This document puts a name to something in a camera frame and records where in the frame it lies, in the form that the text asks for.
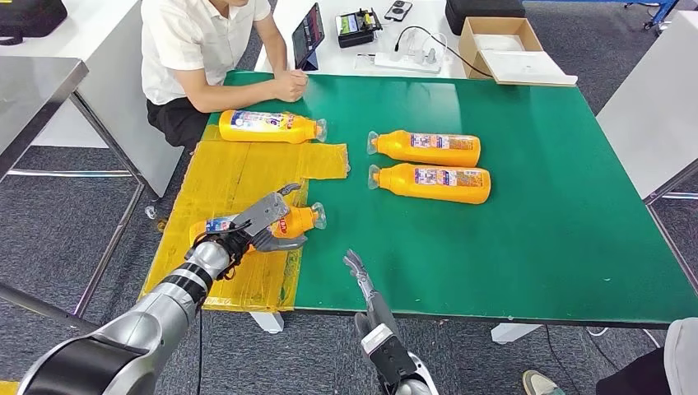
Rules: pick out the person's left hand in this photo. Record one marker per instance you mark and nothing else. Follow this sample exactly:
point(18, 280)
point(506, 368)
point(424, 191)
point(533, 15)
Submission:
point(284, 74)

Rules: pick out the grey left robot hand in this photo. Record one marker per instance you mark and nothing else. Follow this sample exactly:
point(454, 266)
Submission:
point(278, 245)

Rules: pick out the person's right hand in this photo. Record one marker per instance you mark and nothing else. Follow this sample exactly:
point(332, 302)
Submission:
point(292, 90)

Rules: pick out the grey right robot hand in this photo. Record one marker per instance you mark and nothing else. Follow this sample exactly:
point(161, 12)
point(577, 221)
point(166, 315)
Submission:
point(376, 313)

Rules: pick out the orange detergent bottle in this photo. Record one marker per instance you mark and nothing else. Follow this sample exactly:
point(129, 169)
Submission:
point(297, 221)
point(261, 134)
point(398, 147)
point(398, 182)

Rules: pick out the person's right forearm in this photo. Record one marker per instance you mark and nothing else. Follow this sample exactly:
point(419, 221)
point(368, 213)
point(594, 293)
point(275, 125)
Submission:
point(229, 101)

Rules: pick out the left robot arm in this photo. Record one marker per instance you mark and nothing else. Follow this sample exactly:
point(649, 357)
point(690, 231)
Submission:
point(158, 311)

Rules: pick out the person's left forearm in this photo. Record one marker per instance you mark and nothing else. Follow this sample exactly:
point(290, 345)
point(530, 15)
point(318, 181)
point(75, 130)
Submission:
point(275, 52)

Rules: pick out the black tablet on stand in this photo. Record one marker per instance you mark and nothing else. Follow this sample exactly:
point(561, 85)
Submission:
point(308, 35)

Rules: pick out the white table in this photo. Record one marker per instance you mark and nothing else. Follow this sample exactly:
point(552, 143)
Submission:
point(93, 38)
point(338, 62)
point(649, 103)

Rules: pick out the white power strip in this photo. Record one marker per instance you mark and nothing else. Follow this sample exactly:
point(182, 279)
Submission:
point(406, 62)

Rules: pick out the black smartphone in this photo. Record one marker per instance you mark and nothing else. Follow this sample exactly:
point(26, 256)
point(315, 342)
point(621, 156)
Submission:
point(398, 11)

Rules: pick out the clear plastic cap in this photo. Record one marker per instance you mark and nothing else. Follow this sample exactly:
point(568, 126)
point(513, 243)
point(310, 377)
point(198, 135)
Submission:
point(151, 211)

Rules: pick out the open cardboard box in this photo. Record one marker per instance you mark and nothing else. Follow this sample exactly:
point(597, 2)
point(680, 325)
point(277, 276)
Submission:
point(470, 49)

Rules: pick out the black hard case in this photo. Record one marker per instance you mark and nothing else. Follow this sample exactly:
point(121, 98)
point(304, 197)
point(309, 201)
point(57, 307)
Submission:
point(484, 13)

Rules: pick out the steel table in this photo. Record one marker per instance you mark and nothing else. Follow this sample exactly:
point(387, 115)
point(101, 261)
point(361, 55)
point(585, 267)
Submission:
point(33, 92)

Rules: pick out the black bag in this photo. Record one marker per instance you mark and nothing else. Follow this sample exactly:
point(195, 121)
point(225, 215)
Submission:
point(30, 16)

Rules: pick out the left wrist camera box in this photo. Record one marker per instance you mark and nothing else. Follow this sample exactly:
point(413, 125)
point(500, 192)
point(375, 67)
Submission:
point(261, 212)

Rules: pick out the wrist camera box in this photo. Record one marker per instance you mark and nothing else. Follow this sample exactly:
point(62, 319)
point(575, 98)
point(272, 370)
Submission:
point(390, 357)
point(261, 212)

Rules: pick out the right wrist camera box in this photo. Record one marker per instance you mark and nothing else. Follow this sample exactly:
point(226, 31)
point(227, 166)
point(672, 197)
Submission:
point(390, 357)

